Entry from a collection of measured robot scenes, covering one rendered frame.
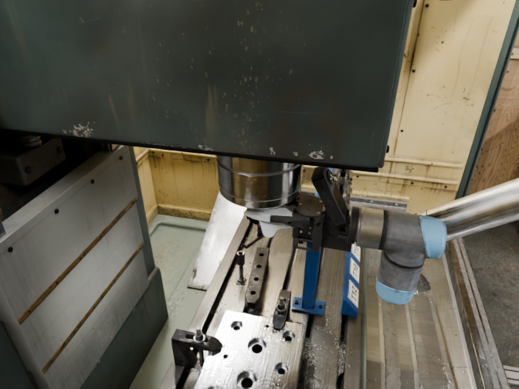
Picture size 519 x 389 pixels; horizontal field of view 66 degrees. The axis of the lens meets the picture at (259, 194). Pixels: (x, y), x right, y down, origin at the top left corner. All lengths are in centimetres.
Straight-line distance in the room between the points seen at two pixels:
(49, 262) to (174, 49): 56
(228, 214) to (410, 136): 88
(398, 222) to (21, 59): 66
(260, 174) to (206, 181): 139
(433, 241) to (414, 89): 104
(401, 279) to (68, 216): 71
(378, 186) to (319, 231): 116
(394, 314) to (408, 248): 84
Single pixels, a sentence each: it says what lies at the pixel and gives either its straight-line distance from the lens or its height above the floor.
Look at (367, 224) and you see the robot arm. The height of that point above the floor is 144.
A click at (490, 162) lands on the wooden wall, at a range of 370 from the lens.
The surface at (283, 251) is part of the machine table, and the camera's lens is 150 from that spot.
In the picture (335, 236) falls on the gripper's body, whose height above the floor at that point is 139.
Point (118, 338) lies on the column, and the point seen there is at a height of 85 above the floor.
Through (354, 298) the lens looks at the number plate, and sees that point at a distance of 131.
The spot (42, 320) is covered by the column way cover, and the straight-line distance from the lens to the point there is 100.
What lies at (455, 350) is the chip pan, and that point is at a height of 67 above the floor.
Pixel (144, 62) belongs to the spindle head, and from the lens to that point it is 60.
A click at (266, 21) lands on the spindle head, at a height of 178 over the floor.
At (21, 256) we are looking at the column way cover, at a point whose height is 136.
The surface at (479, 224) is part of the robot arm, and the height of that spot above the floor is 140.
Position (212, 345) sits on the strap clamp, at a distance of 108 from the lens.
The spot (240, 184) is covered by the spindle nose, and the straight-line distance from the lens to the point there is 67.
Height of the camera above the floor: 186
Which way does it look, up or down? 32 degrees down
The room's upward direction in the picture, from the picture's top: straight up
